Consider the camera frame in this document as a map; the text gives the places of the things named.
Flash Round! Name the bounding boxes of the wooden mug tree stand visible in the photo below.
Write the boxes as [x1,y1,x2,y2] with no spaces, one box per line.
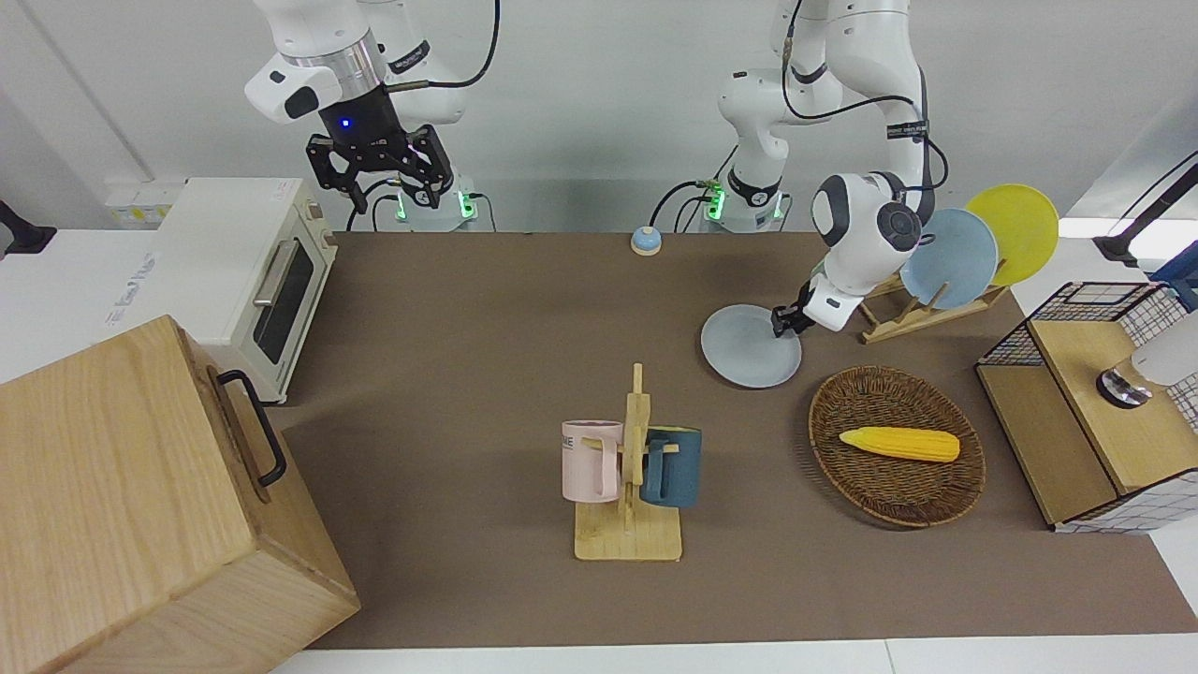
[574,362,684,563]

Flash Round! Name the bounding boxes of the brown table mat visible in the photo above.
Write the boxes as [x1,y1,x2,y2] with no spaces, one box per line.
[271,231,1198,652]

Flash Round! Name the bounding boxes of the white cylinder with metal ring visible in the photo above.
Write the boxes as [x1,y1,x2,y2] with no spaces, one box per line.
[1097,309,1198,410]

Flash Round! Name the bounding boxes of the blue object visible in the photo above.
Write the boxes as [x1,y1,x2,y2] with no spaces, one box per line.
[1149,242,1198,315]

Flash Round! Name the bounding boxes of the yellow plate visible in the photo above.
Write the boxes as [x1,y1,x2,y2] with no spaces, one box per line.
[964,183,1060,287]

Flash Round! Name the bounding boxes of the yellow corn cob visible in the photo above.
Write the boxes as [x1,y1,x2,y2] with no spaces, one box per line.
[839,426,962,464]

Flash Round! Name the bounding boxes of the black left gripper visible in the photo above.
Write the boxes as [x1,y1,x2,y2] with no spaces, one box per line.
[772,278,819,339]

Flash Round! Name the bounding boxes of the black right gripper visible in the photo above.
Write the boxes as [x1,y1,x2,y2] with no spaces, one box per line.
[306,84,458,215]

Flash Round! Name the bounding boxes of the wooden plate rack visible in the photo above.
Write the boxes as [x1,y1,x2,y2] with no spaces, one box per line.
[859,270,1012,344]

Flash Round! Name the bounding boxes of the gray round plate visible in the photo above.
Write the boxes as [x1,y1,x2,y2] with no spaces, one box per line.
[700,304,804,388]

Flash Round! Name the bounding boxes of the black wire wooden shelf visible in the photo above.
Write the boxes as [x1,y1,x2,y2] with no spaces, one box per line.
[975,281,1198,535]

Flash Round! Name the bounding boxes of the teal mug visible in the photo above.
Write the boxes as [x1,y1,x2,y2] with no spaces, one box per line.
[640,426,703,509]

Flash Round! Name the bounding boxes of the wooden cabinet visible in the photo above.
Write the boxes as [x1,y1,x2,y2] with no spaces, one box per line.
[0,315,361,674]

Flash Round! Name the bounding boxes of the black base cable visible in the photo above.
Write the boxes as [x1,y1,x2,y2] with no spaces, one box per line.
[650,145,740,233]
[346,178,403,233]

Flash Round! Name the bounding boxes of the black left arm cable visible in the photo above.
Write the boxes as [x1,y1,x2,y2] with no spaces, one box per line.
[780,0,950,195]

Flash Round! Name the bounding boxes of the light blue plate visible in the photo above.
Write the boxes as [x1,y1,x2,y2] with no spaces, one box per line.
[903,208,1001,311]

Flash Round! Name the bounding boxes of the pink mug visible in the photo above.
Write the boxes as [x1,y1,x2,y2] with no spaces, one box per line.
[561,419,625,504]

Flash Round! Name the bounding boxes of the black camera stand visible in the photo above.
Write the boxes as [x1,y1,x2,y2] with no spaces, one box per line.
[1092,150,1198,268]
[0,199,57,258]

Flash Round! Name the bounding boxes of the white wall socket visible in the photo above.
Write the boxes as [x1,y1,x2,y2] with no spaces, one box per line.
[105,187,183,227]

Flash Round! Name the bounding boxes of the black cabinet handle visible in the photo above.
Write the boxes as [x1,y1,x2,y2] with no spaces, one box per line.
[217,370,288,489]

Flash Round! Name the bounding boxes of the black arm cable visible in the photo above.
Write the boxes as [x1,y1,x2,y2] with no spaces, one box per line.
[780,0,950,195]
[384,0,502,93]

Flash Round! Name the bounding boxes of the white toaster oven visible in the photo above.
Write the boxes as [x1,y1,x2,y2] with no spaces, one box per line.
[105,177,339,405]

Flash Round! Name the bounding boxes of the brown wicker basket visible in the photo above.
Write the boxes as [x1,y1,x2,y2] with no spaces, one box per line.
[808,365,987,530]

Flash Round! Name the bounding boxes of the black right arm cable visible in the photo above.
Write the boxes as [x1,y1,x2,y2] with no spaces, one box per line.
[384,0,502,93]

